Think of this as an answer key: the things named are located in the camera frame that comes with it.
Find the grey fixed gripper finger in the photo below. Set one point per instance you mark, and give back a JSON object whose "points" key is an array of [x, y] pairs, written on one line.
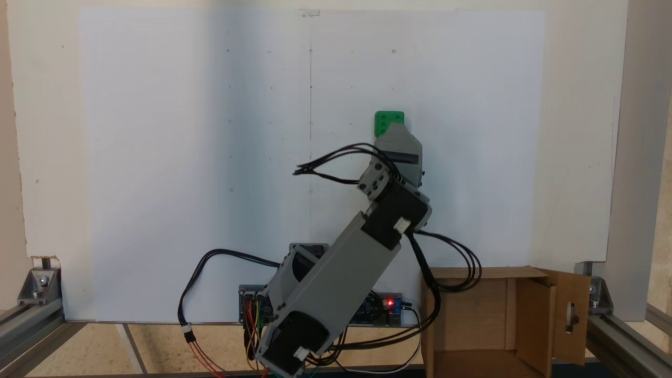
{"points": [[399, 137]]}

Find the green dice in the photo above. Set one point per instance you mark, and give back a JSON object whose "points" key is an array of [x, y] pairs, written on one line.
{"points": [[386, 119]]}

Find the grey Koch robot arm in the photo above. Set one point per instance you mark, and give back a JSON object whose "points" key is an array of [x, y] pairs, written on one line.
{"points": [[336, 278]]}

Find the blue circuit board red LED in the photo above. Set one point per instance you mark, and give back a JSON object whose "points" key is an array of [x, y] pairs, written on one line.
{"points": [[388, 310]]}

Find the brown cardboard box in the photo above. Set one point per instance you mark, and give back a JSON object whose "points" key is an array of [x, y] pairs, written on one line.
{"points": [[472, 315]]}

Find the large white paper sheet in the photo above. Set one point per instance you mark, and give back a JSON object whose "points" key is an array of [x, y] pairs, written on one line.
{"points": [[157, 157]]}

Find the horizontal aluminium profile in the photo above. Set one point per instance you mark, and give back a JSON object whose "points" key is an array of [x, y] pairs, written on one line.
{"points": [[625, 341], [31, 331]]}

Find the metal corner bracket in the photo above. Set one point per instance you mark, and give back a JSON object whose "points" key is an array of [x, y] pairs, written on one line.
{"points": [[39, 286], [601, 296]]}

